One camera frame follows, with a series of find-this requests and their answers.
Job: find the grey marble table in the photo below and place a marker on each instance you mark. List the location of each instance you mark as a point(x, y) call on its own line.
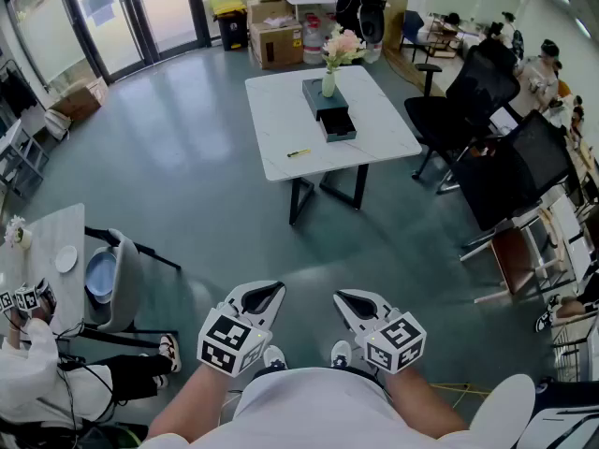
point(47, 236)

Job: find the black bin with yellow bag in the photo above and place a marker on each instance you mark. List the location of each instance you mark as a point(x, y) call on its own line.
point(230, 24)

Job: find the open cardboard box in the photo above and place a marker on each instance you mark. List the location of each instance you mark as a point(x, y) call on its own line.
point(269, 11)

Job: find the large cardboard box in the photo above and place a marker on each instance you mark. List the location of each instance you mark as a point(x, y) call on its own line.
point(276, 45)

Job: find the blue plate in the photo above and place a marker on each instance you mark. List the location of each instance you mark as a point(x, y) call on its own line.
point(100, 276)

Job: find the black mesh office chair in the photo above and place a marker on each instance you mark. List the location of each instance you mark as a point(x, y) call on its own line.
point(519, 166)
point(477, 91)

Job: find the white marble table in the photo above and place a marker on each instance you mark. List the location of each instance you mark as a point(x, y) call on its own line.
point(290, 120)

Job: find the person's right forearm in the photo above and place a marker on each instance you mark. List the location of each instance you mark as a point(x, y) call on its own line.
point(421, 405)

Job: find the yellow black small item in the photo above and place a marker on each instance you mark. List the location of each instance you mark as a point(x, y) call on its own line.
point(298, 153)

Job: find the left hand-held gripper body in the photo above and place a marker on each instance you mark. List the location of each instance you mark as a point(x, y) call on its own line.
point(234, 339)

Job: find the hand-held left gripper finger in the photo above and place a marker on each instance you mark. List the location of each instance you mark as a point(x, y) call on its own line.
point(277, 304)
point(252, 285)

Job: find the person's white shirt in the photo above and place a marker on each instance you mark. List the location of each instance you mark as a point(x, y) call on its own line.
point(313, 409)

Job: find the person's left shoe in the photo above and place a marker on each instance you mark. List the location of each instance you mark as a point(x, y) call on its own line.
point(275, 358)

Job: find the person's right shoe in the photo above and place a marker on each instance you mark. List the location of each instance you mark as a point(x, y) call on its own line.
point(341, 353)

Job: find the person's left forearm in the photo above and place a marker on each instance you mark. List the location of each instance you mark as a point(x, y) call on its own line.
point(196, 400)

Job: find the white plate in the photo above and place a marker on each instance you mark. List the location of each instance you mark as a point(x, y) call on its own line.
point(66, 259)

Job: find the cardboard box with white label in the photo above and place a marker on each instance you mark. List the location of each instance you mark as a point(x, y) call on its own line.
point(79, 101)

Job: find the pale green vase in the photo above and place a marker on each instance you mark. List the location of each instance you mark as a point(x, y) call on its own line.
point(328, 86)

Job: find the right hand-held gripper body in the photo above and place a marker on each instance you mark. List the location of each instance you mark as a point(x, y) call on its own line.
point(398, 342)

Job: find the blue chair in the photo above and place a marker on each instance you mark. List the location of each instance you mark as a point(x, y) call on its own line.
point(413, 28)

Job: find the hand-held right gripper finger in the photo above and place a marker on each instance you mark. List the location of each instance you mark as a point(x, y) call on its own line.
point(345, 316)
point(369, 296)

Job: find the person's shoe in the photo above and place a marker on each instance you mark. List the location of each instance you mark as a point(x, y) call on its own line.
point(275, 358)
point(341, 353)
point(547, 314)

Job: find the wooden chair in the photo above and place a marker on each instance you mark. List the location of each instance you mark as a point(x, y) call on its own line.
point(519, 260)

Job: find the clear water jug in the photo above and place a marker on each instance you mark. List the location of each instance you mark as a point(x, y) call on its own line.
point(313, 45)

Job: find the grey metal rack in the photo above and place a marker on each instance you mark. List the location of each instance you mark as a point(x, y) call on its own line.
point(18, 157)

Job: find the flat cardboard sheet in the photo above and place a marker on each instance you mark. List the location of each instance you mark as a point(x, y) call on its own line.
point(395, 21)

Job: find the pink flower bouquet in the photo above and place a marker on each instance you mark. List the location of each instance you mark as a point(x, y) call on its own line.
point(344, 45)

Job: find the dark teal drawer box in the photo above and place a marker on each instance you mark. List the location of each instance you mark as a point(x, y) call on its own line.
point(327, 105)

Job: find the small white flower pot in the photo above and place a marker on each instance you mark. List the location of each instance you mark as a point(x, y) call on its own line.
point(18, 234)

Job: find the white bag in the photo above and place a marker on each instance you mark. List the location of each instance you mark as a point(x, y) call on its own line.
point(57, 124)

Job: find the grey upholstered chair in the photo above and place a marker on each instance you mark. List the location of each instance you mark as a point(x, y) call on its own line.
point(121, 288)

